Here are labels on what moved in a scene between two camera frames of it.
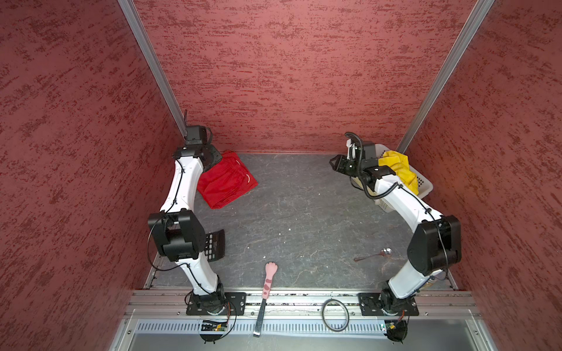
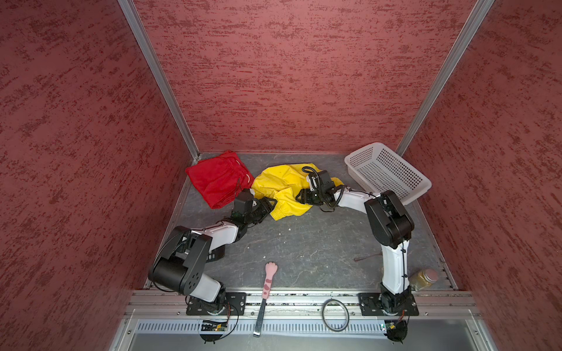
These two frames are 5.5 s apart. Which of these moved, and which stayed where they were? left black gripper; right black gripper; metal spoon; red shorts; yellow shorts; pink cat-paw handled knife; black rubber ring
Moved: yellow shorts; right black gripper; left black gripper
Stayed: black rubber ring; red shorts; pink cat-paw handled knife; metal spoon
